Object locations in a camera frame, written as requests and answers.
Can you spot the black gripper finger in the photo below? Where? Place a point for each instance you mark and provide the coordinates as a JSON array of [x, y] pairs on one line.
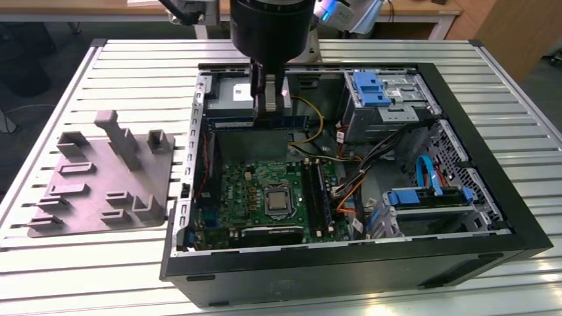
[[275, 98], [258, 92]]

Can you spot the grey power supply unit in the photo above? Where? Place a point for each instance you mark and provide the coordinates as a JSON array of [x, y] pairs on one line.
[[250, 148]]

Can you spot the CPU socket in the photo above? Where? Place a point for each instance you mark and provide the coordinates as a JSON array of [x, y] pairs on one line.
[[276, 187]]

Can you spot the silver drive cage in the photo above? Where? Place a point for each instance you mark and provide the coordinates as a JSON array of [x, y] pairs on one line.
[[395, 115]]

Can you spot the white box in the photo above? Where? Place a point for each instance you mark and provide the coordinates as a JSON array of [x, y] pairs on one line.
[[143, 2]]

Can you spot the green motherboard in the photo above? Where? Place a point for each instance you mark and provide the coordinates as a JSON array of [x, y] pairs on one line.
[[246, 197]]

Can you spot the silver CPU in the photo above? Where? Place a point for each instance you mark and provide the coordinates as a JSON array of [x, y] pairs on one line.
[[278, 201]]

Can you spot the black graphics card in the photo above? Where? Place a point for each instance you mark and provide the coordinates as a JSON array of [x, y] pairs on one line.
[[272, 234]]

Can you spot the hard disk in blue carrier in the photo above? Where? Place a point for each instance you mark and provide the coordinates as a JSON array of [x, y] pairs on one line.
[[406, 197]]

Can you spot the black office chair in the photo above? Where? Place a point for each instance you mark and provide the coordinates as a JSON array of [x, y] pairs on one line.
[[25, 59]]

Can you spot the black PC case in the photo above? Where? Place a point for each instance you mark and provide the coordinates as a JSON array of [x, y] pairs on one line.
[[307, 279]]

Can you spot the grey parts rack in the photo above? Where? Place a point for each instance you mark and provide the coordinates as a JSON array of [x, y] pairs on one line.
[[87, 225]]

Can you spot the wooden cabinet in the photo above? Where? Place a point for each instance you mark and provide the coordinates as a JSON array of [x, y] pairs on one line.
[[518, 33]]

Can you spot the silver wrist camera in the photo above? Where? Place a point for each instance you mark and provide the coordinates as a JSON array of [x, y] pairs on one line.
[[335, 13]]

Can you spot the blue drive bracket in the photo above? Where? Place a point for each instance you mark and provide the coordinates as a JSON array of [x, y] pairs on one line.
[[368, 89]]

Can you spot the silver disk bay frame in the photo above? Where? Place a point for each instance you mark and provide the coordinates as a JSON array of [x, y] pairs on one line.
[[434, 210]]

